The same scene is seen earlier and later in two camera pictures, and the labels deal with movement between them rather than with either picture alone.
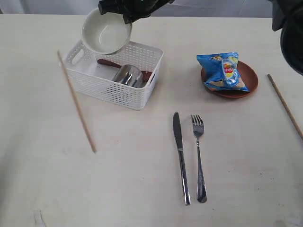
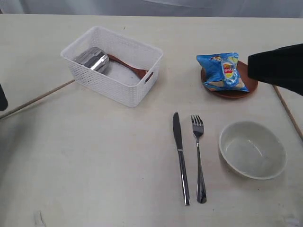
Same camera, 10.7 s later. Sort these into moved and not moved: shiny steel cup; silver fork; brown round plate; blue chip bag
Moved: shiny steel cup
Not moved: silver fork; brown round plate; blue chip bag
